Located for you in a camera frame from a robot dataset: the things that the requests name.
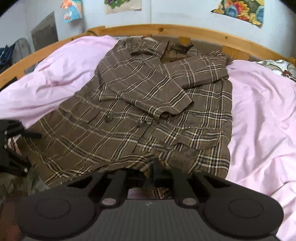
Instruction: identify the small anime girl poster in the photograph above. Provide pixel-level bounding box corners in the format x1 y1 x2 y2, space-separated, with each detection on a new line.
60 0 83 23

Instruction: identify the pink bed sheet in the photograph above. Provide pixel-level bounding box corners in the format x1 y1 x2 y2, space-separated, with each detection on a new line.
1 36 295 240

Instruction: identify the blonde anime character poster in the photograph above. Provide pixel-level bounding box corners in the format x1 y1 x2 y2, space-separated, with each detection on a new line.
104 0 142 15

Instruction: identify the grey standing fan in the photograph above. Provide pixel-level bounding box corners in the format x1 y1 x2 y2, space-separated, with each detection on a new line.
11 38 32 64

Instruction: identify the wooden bed frame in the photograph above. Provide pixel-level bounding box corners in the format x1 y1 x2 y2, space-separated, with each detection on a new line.
1 24 295 88

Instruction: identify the brown plaid coat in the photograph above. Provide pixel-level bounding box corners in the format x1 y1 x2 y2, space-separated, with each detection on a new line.
17 38 232 187

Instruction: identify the autumn landscape poster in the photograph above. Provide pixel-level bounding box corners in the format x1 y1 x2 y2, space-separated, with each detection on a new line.
211 0 264 26

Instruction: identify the white wall pipe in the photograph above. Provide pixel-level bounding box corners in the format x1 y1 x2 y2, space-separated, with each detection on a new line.
147 0 152 24

